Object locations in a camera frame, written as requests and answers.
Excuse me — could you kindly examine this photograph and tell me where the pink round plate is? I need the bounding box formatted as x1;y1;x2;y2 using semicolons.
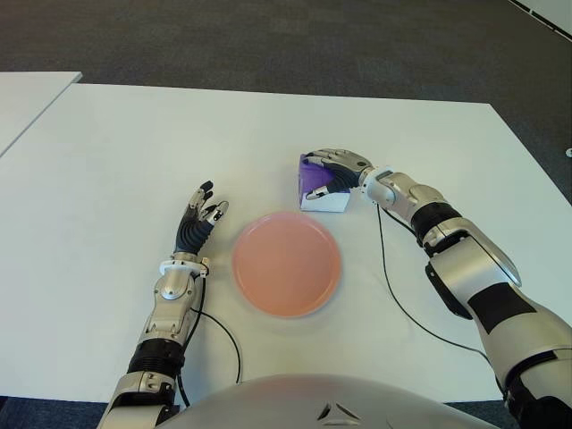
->
231;211;344;319

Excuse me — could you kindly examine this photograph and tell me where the purple tissue paper pack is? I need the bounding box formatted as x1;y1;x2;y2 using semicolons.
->
298;153;351;214

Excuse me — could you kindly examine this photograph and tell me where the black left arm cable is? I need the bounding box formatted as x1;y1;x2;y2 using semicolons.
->
176;272;243;408

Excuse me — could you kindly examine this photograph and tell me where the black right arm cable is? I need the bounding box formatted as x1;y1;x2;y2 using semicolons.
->
376;203;510;399

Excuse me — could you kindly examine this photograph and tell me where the silver robot torso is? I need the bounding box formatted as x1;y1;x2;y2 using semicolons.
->
156;374;533;429

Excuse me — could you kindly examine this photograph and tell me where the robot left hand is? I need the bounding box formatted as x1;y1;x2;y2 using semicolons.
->
172;180;231;257

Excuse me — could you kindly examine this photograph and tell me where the white side table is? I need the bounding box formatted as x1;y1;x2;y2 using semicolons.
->
0;70;84;157

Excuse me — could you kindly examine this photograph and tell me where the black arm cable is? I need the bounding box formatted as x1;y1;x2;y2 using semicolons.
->
176;272;243;408
376;203;510;399

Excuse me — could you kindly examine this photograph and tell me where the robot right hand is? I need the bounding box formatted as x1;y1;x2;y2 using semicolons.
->
303;147;375;200

